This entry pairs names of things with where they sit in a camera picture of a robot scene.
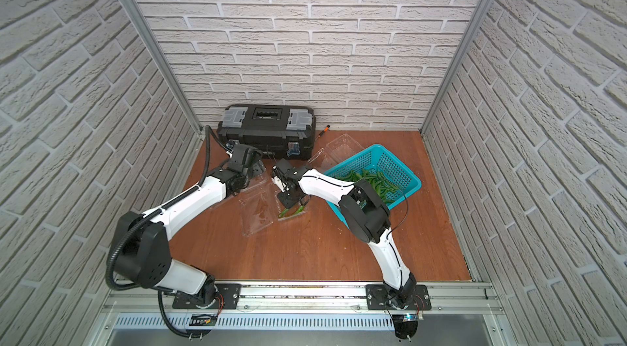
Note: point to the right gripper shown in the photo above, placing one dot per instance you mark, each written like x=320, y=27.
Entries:
x=286, y=203

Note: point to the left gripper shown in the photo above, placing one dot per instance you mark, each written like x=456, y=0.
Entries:
x=255, y=169

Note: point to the clear clamshell front container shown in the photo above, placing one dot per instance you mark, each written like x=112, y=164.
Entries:
x=259, y=208

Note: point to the clear clamshell container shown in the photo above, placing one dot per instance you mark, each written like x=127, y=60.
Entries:
x=259, y=208
x=234, y=183
x=332, y=154

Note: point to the teal plastic basket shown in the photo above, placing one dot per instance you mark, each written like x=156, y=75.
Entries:
x=379, y=158

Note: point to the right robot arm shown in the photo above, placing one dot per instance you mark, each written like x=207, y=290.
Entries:
x=365, y=215

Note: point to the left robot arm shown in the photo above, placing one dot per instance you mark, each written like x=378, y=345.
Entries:
x=140, y=254

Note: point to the black plastic toolbox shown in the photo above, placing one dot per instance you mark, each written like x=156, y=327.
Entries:
x=286, y=131

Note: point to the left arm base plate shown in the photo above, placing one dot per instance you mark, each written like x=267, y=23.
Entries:
x=217, y=295

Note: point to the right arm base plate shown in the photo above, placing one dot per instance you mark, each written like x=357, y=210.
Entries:
x=381, y=297

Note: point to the aluminium front rail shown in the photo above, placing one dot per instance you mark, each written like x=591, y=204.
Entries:
x=292, y=297

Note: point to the left corner metal post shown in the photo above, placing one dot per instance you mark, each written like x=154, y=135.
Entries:
x=145, y=33

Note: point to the corner metal post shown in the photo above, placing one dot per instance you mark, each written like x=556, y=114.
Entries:
x=466, y=41
x=145, y=33

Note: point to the right corner metal post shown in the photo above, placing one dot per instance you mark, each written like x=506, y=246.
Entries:
x=466, y=41

